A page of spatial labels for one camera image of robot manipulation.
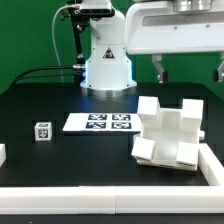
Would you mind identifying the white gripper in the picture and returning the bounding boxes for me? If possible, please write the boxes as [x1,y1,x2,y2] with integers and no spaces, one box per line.
[125,0,224,83]

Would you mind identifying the white chair back frame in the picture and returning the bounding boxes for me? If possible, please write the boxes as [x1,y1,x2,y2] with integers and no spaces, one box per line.
[137,96,204,131]

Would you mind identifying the white chair seat part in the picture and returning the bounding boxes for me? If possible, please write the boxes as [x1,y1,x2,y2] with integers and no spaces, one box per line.
[132,109,206,172]

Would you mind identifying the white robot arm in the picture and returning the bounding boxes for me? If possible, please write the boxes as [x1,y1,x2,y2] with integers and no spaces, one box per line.
[80,0,224,97]

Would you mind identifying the white tag sheet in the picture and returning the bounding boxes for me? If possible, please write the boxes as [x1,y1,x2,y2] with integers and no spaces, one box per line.
[63,113,141,132]

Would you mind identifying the white L-shaped fence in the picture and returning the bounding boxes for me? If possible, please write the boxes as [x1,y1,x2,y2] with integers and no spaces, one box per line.
[0,143,224,214]

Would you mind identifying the small white cube nut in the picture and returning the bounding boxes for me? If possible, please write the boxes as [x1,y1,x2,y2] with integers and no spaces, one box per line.
[34,122,52,141]

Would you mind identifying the grey camera on stand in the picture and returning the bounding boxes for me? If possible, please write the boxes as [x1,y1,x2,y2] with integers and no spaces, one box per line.
[79,0,115,18]

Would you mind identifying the black cables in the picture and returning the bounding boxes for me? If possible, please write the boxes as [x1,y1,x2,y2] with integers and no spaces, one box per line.
[13,64,86,86]

